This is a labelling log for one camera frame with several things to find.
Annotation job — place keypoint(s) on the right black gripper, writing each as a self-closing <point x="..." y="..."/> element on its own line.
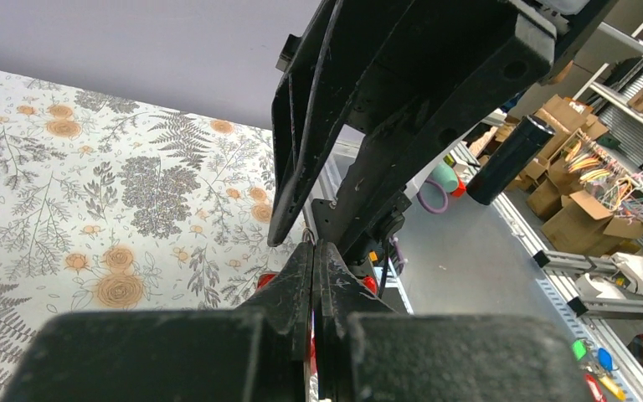
<point x="455" y="62"/>

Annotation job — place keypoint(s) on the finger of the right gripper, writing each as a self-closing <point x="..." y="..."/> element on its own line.
<point x="331" y="77"/>

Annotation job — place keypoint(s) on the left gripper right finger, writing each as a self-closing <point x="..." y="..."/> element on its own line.
<point x="337" y="293"/>

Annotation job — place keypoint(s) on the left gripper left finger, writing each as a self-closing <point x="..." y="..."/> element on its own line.
<point x="285" y="300"/>

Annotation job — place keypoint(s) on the keyring with red fob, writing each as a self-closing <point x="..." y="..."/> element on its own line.
<point x="298" y="346"/>

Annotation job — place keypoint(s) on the cardboard boxes on shelf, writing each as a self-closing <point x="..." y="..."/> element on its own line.
<point x="586" y="200"/>

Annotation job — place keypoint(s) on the floral table mat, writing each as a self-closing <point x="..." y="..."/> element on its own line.
<point x="110" y="203"/>

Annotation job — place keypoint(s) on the coloured key tags bunch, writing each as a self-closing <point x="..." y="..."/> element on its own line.
<point x="598" y="367"/>

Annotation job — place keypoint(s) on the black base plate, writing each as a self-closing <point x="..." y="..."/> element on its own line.
<point x="374" y="258"/>

